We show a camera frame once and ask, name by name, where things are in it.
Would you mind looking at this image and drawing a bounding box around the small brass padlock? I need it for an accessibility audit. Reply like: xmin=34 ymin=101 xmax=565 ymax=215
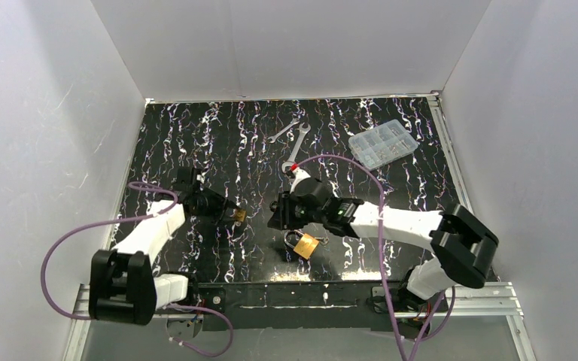
xmin=232 ymin=208 xmax=247 ymax=226

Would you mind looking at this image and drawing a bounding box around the large brass padlock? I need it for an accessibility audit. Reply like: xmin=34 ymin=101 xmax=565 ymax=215
xmin=283 ymin=230 xmax=329 ymax=260

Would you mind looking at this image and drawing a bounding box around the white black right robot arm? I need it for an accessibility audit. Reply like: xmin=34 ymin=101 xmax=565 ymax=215
xmin=267 ymin=177 xmax=499 ymax=302

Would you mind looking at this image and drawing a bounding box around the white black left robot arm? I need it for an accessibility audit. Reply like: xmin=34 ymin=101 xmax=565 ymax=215
xmin=88 ymin=167 xmax=246 ymax=325

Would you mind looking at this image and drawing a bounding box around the large silver wrench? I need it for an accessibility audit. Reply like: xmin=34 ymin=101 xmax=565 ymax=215
xmin=281 ymin=123 xmax=311 ymax=173

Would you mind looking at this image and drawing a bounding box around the small silver wrench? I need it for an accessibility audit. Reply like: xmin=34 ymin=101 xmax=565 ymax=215
xmin=267 ymin=119 xmax=300 ymax=143

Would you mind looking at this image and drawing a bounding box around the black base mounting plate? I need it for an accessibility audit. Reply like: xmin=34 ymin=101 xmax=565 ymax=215
xmin=151 ymin=281 xmax=434 ymax=332

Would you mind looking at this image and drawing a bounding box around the clear plastic screw box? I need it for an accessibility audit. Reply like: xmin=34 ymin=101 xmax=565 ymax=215
xmin=348 ymin=120 xmax=418 ymax=171

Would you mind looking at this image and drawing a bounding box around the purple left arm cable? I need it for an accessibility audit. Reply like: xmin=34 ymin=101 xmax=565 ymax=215
xmin=39 ymin=181 xmax=235 ymax=359

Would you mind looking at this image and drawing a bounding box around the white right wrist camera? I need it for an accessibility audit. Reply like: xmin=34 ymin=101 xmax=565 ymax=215
xmin=287 ymin=164 xmax=311 ymax=193

